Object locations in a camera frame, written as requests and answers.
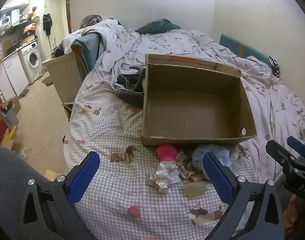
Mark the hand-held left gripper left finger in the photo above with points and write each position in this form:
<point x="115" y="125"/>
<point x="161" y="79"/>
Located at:
<point x="83" y="177"/>

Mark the teal cushion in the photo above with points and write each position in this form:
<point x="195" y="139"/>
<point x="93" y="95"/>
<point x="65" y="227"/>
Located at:
<point x="86" y="50"/>

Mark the pink rubber duck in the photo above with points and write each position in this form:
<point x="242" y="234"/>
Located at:
<point x="166" y="152"/>

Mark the checkered dachshund bedsheet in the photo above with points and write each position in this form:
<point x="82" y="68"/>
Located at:
<point x="110" y="120"/>

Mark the white washing machine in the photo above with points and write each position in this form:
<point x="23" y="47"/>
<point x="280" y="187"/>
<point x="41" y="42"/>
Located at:
<point x="31" y="60"/>

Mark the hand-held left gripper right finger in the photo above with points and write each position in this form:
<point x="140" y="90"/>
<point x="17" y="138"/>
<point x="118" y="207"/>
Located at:
<point x="217" y="180"/>

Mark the white lace scrunchie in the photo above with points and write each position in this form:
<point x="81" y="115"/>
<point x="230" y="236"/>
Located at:
<point x="162" y="176"/>

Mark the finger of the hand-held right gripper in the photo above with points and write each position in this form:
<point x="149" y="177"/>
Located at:
<point x="298" y="146"/>
<point x="277" y="152"/>

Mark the person's grey trouser leg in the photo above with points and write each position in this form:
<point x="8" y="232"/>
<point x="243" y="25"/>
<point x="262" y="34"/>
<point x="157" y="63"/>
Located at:
<point x="12" y="170"/>

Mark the white dog print duvet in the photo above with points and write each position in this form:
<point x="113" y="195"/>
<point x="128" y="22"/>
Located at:
<point x="172" y="42"/>

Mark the light blue fluffy cloth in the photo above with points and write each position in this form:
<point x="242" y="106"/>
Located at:
<point x="201" y="158"/>

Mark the white air conditioner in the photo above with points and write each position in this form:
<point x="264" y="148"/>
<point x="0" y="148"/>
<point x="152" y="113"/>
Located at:
<point x="16" y="2"/>

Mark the teal board with orange stripe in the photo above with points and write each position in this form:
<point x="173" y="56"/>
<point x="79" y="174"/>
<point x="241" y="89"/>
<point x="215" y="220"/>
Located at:
<point x="242" y="46"/>

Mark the person's right hand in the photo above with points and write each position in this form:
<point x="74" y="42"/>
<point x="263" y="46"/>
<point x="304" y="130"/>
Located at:
<point x="291" y="212"/>

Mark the white kitchen cabinet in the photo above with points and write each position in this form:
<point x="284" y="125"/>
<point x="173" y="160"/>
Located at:
<point x="10" y="75"/>

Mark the large flat cardboard panel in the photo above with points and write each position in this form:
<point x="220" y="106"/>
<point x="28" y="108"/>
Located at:
<point x="65" y="77"/>

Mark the dark brown door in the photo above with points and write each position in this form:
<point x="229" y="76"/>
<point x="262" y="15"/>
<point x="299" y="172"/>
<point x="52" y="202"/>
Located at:
<point x="68" y="12"/>

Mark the dark hanging bag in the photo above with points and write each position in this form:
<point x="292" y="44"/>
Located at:
<point x="48" y="23"/>

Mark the cardboard box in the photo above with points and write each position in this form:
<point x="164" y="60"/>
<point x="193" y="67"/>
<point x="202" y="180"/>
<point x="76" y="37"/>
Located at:
<point x="13" y="105"/>
<point x="192" y="105"/>

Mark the beige lace scrunchie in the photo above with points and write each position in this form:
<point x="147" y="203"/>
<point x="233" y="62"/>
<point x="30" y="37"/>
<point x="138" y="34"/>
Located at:
<point x="183" y="163"/>

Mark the grey plastic bin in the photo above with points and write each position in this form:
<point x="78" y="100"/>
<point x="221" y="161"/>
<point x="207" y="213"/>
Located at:
<point x="12" y="116"/>

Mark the torn cardboard scrap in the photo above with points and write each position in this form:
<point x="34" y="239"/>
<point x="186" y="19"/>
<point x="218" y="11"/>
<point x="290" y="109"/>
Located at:
<point x="195" y="189"/>

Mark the grey fuzzy blanket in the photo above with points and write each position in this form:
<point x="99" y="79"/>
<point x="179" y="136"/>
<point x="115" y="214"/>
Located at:
<point x="91" y="20"/>

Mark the cardboard box on floor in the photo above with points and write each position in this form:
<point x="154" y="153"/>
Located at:
<point x="13" y="105"/>

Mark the dark teal pillow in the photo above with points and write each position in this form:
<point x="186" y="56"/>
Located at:
<point x="158" y="27"/>

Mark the black white checkered cloth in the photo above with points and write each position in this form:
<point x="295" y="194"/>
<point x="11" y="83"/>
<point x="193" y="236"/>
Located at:
<point x="274" y="66"/>

